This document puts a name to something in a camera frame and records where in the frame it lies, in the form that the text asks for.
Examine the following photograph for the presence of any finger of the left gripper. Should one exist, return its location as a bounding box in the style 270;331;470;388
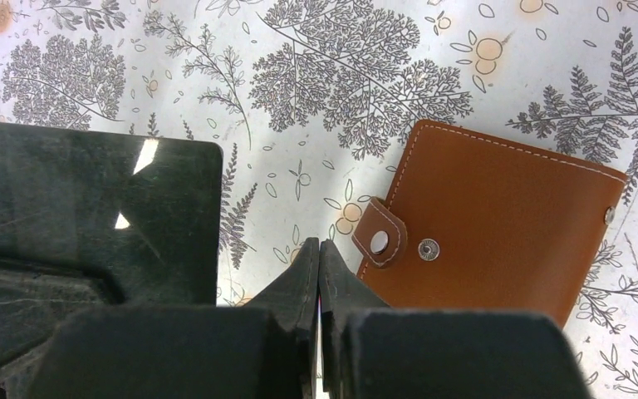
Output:
0;121;225;387

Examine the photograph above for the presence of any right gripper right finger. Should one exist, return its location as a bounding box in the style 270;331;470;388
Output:
318;239;386;398

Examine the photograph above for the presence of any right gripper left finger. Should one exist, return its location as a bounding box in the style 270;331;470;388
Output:
248;238;320;398

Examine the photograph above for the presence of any brown leather card holder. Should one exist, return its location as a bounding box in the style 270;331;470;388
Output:
352;120;626;326

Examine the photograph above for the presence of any floral patterned table mat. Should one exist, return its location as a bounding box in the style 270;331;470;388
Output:
0;1;638;398

